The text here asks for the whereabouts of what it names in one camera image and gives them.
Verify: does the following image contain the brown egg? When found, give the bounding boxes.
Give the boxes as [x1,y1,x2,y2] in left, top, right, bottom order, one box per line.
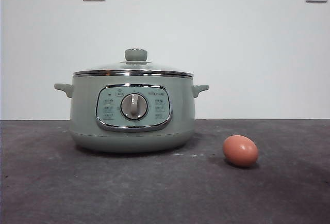
[222,135,259,168]

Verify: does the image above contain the green electric cooking pot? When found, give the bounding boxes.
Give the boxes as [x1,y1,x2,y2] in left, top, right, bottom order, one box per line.
[54,75,209,154]

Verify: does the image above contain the glass lid with green knob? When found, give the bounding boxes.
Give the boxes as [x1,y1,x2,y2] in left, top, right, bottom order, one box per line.
[73,48,194,78]

